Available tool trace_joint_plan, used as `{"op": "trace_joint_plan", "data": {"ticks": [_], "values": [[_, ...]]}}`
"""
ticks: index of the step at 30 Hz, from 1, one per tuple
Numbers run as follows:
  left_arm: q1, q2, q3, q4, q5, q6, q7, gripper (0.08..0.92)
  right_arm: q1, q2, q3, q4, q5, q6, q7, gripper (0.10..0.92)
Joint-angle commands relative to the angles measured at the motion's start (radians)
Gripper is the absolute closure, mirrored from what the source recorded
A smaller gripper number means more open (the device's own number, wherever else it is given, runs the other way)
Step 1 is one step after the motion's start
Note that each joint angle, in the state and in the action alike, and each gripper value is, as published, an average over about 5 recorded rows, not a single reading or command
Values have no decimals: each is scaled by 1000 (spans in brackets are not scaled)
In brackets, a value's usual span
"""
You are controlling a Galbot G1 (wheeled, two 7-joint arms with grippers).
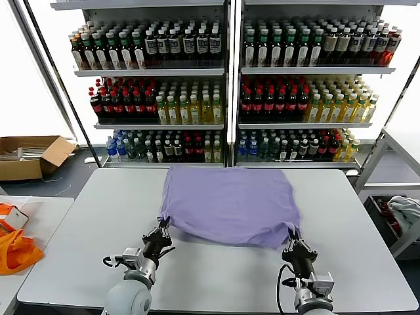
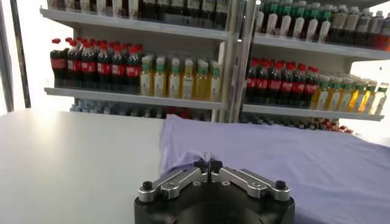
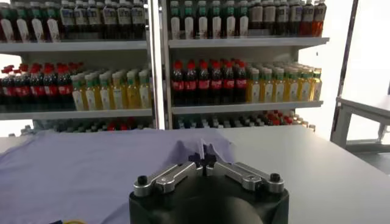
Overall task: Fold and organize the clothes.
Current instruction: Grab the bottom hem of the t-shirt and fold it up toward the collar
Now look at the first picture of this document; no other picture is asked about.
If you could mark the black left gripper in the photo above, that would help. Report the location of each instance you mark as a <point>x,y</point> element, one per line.
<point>154,249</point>

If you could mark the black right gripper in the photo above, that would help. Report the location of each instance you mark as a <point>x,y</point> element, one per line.
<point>300,262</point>

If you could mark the purple t-shirt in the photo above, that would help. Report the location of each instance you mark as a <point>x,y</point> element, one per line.
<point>229,203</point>

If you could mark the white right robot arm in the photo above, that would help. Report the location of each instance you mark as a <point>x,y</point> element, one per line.
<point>313,303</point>

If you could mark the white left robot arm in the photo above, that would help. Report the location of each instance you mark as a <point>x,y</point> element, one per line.
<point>128,298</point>

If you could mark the black plastic crate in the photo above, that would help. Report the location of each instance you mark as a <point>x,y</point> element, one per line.
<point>372,210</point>

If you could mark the dark bottle white cap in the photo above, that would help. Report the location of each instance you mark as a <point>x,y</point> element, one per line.
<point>159,152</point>
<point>303,151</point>
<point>313,150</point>
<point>178,151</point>
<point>150,152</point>
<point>293,151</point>
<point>168,151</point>
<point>283,151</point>

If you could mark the dark green drink bottle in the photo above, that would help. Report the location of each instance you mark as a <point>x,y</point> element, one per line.
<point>274,151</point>
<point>141,151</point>
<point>132,151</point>
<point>264,150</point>

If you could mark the cola bottle red cap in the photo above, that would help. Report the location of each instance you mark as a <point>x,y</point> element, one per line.
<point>129,108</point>
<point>151,107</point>
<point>117,108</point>
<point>281,106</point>
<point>246,106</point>
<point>107,108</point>
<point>140,107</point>
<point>333,150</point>
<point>292,106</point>
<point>96,108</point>
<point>302,106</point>
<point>198,151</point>
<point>258,106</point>
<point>269,106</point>
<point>188,151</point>
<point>323,150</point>

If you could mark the blue sports drink bottle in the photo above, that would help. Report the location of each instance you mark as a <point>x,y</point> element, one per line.
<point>253,150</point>
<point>243,150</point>
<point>121,150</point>
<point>112,149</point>

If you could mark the yellow juice bottle green label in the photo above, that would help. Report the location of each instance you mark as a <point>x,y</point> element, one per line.
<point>184,113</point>
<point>347,111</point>
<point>335,111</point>
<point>206,112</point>
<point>217,112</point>
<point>359,111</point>
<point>161,113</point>
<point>195,112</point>
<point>324,111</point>
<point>312,111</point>
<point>207,153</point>
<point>370,111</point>
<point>217,153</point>
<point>173,113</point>
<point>342,152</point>
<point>352,151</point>

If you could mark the red garment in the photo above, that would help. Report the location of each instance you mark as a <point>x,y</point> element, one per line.
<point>384,205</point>

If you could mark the grey white garment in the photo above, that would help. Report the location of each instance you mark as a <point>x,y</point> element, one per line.
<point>405,206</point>

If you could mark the small white carton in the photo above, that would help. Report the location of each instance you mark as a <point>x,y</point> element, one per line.
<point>18,218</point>

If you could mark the orange fabric bag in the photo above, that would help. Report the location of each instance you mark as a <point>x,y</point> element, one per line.
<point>16,252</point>

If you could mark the open cardboard box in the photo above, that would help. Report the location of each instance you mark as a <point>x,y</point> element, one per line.
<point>19,170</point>

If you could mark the clear plastic packing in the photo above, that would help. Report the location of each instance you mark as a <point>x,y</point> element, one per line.
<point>19,152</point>

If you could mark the grey metal shelf unit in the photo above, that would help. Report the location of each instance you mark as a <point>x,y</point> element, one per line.
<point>311,70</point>
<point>147,72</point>

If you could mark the black slanted pole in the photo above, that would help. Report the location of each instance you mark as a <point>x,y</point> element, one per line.
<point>62,85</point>
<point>401,98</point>

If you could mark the dark bottle green white label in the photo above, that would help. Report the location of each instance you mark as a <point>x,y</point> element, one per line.
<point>138,55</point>
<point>88,55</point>
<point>290,49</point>
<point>276,49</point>
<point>250,49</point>
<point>263,49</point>
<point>304,49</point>
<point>113,55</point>
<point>100,55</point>
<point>126,55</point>
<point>316,49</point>

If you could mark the dark bottle blue white label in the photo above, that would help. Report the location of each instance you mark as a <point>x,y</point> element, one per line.
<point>189,45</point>
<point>380,46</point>
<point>369,45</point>
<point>202,44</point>
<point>163,46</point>
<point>151,46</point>
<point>356,45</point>
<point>175,45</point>
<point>215,44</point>

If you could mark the amber drink bottle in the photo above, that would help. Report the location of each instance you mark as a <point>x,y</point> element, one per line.
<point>77,55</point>

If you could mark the dark bottle tan label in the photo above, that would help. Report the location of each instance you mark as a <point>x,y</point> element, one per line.
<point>330,46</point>
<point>343,45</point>

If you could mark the red drink bottle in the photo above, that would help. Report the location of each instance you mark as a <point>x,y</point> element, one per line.
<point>392,47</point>

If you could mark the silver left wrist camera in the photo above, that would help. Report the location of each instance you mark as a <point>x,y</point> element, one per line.
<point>133,255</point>

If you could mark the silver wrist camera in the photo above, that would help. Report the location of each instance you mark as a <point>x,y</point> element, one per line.
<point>133,255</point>
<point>323,282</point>

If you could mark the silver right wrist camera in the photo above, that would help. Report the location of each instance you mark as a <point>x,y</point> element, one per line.
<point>323,282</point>

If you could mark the grey metal frame rack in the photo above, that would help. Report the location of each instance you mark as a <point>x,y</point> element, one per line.
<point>402,144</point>

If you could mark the grey window frame post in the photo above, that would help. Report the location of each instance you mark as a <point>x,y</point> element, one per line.
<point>46,75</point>

